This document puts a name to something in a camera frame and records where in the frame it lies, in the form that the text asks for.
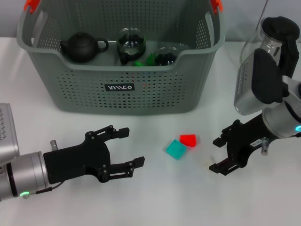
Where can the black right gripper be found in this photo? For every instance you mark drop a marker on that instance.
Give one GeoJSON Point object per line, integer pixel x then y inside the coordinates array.
{"type": "Point", "coordinates": [244, 139]}

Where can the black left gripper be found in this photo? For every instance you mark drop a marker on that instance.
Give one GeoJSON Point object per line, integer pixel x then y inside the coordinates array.
{"type": "Point", "coordinates": [77, 160]}

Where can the green plastic block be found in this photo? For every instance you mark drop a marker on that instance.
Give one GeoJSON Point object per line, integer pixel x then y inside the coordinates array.
{"type": "Point", "coordinates": [139, 63]}
{"type": "Point", "coordinates": [150, 60]}

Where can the glass teacup black sleeve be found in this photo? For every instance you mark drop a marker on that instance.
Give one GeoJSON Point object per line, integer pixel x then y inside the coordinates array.
{"type": "Point", "coordinates": [130, 44]}
{"type": "Point", "coordinates": [165, 57]}

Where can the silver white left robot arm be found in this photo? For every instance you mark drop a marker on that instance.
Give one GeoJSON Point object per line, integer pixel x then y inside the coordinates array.
{"type": "Point", "coordinates": [21, 174]}

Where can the orange-red flat block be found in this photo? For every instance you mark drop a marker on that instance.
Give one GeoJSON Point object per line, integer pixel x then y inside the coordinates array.
{"type": "Point", "coordinates": [188, 140]}

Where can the teal square block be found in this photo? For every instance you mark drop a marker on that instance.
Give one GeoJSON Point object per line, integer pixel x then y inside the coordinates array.
{"type": "Point", "coordinates": [176, 149]}

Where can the grey-green perforated storage bin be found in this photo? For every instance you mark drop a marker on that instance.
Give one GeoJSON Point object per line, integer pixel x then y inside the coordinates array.
{"type": "Point", "coordinates": [150, 99]}

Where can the black clay teapot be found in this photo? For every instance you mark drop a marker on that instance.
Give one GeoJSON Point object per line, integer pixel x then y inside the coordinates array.
{"type": "Point", "coordinates": [81, 48]}

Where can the silver camera mount bracket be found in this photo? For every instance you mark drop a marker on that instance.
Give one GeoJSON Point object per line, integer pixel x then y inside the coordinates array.
{"type": "Point", "coordinates": [53, 144]}
{"type": "Point", "coordinates": [264, 146]}

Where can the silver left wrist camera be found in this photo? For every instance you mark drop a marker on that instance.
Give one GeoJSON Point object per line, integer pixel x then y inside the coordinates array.
{"type": "Point", "coordinates": [7, 136]}

